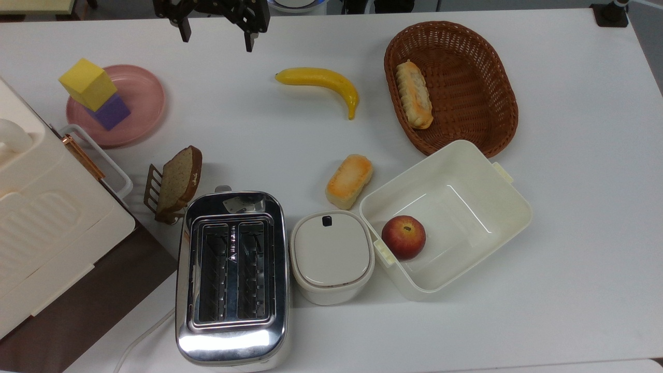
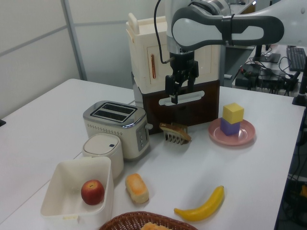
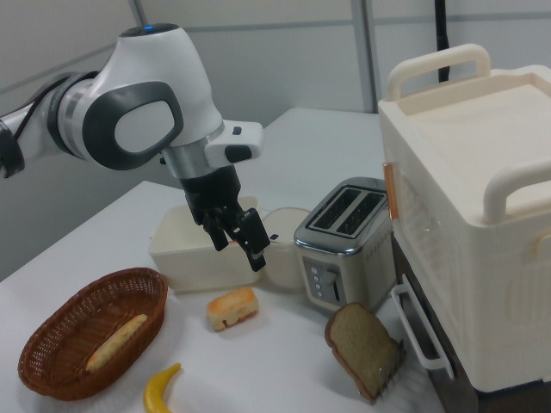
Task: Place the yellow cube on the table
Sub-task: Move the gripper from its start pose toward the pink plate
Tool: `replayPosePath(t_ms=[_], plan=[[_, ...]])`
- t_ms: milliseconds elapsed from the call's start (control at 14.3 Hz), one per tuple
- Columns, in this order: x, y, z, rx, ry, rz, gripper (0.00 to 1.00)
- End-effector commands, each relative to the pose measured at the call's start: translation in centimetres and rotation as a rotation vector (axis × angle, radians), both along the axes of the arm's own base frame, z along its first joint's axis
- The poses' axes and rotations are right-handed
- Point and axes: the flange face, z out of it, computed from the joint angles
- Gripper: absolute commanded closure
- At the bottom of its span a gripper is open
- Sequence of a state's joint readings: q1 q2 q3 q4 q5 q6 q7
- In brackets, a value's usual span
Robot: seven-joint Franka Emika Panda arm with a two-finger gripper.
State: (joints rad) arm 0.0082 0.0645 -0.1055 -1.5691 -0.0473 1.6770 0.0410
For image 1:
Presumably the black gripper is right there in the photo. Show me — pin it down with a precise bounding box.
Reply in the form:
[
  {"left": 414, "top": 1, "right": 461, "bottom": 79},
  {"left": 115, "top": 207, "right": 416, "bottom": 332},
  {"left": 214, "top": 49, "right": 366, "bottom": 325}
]
[{"left": 153, "top": 0, "right": 271, "bottom": 53}]

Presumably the yellow foam cube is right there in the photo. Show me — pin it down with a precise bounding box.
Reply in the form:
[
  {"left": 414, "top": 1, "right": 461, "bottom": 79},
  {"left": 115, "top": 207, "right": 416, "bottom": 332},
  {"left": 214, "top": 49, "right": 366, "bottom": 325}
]
[{"left": 59, "top": 58, "right": 118, "bottom": 112}]

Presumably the purple foam cube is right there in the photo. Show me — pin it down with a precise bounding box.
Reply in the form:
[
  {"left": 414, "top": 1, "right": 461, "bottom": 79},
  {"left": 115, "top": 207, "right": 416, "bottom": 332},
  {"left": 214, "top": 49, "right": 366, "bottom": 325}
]
[{"left": 85, "top": 93, "right": 132, "bottom": 131}]

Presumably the pink plate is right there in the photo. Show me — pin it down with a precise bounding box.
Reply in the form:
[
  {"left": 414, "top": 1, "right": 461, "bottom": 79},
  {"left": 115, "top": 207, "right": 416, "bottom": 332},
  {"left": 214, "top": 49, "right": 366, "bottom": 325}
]
[{"left": 66, "top": 64, "right": 167, "bottom": 149}]

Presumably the yellow banana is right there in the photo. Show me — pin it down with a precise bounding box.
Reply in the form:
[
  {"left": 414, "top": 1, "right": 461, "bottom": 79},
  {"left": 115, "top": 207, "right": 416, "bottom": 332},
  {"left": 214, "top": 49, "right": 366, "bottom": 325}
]
[{"left": 275, "top": 67, "right": 360, "bottom": 121}]

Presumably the brown bread slice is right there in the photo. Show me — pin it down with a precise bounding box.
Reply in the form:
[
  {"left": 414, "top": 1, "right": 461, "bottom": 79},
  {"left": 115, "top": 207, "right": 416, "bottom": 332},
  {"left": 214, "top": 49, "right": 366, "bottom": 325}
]
[{"left": 155, "top": 146, "right": 203, "bottom": 216}]

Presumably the black background equipment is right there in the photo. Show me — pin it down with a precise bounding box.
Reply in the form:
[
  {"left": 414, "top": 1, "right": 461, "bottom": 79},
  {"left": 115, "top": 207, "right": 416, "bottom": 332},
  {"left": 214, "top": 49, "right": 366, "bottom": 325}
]
[{"left": 342, "top": 0, "right": 416, "bottom": 15}]

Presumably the copper oven latch strip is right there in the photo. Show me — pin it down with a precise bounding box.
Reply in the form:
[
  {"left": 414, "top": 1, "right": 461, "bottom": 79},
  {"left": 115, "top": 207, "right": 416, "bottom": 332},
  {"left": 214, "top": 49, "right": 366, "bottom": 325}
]
[{"left": 63, "top": 134, "right": 106, "bottom": 180}]

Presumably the yellowish background table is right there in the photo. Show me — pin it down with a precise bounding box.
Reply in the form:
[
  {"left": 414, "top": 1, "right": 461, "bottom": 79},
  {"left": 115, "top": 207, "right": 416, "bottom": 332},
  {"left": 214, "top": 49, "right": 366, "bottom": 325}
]
[{"left": 0, "top": 0, "right": 77, "bottom": 16}]

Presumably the orange glazed bun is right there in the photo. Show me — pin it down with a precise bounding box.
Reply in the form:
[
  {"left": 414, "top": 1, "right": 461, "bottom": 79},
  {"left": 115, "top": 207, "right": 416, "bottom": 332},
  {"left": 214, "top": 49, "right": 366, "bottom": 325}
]
[{"left": 325, "top": 154, "right": 374, "bottom": 211}]

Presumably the long bread roll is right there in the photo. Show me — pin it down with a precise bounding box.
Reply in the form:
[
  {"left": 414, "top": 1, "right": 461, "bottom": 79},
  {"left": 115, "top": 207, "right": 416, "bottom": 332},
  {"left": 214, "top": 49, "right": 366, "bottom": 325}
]
[{"left": 395, "top": 60, "right": 435, "bottom": 130}]

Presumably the white lidded container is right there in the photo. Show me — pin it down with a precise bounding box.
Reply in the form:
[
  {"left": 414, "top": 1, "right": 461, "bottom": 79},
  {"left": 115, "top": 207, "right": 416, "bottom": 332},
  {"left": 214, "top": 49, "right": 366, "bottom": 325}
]
[{"left": 289, "top": 210, "right": 376, "bottom": 307}]

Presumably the cream toy oven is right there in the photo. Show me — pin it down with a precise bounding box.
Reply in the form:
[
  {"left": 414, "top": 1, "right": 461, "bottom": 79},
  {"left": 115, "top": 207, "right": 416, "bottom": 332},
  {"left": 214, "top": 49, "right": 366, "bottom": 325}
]
[{"left": 0, "top": 77, "right": 137, "bottom": 340}]

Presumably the brown wicker basket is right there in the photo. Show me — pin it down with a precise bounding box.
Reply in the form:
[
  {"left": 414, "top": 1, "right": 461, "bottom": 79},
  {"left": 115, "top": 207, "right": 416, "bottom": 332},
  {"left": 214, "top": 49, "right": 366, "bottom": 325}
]
[{"left": 384, "top": 21, "right": 520, "bottom": 159}]

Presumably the red apple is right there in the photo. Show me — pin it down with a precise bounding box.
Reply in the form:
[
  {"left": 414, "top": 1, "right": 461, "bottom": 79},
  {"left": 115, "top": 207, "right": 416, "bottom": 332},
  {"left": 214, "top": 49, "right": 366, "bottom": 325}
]
[{"left": 381, "top": 215, "right": 427, "bottom": 261}]

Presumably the white plastic tub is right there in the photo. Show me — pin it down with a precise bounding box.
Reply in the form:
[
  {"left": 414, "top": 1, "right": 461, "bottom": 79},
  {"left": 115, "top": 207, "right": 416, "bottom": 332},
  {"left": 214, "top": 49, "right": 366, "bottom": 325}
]
[{"left": 358, "top": 139, "right": 534, "bottom": 302}]

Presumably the dark brown base board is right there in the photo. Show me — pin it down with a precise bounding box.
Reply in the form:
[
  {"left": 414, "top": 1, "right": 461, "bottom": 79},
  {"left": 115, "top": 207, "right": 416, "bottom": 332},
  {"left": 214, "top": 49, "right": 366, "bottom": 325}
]
[{"left": 0, "top": 205, "right": 180, "bottom": 373}]

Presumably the chrome two-slot toaster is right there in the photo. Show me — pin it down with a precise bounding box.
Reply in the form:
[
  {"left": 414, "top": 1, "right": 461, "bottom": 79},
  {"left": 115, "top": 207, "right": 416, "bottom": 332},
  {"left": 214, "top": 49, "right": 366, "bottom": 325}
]
[{"left": 175, "top": 190, "right": 291, "bottom": 372}]

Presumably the white oven door handle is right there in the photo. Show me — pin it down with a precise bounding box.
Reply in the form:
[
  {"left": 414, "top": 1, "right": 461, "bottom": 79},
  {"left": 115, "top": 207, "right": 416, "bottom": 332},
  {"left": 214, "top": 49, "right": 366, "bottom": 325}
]
[{"left": 59, "top": 124, "right": 134, "bottom": 209}]

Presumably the white toaster cable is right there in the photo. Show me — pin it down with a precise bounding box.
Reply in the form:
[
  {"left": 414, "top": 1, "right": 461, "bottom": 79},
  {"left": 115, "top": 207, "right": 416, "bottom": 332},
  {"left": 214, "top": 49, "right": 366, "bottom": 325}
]
[{"left": 113, "top": 308, "right": 178, "bottom": 373}]

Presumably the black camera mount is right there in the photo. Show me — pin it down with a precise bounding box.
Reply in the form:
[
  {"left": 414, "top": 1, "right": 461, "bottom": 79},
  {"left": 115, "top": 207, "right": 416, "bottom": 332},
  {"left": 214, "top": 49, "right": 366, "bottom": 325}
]
[{"left": 590, "top": 0, "right": 631, "bottom": 28}]

